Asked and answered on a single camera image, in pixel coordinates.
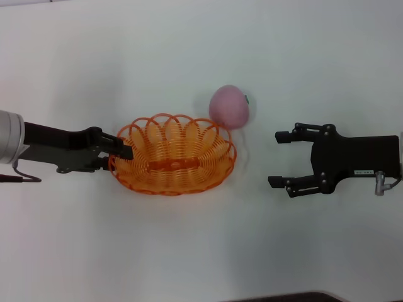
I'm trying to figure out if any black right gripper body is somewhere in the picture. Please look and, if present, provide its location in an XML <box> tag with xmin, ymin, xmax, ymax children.
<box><xmin>309</xmin><ymin>124</ymin><xmax>403</xmax><ymax>194</ymax></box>

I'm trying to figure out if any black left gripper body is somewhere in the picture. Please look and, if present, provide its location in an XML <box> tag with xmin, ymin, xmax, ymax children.
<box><xmin>18</xmin><ymin>121</ymin><xmax>105</xmax><ymax>174</ymax></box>

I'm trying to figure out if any orange woven plastic basket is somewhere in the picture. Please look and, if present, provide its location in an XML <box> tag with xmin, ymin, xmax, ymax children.
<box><xmin>108</xmin><ymin>113</ymin><xmax>237</xmax><ymax>196</ymax></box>

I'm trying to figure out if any pink peach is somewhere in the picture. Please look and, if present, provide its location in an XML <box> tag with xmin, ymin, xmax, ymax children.
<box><xmin>208</xmin><ymin>84</ymin><xmax>251</xmax><ymax>130</ymax></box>

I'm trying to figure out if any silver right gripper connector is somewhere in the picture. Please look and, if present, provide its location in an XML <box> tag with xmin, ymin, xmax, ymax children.
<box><xmin>374</xmin><ymin>171</ymin><xmax>387</xmax><ymax>196</ymax></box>

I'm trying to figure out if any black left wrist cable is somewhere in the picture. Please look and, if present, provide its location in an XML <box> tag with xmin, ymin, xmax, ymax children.
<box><xmin>0</xmin><ymin>162</ymin><xmax>43</xmax><ymax>184</ymax></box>

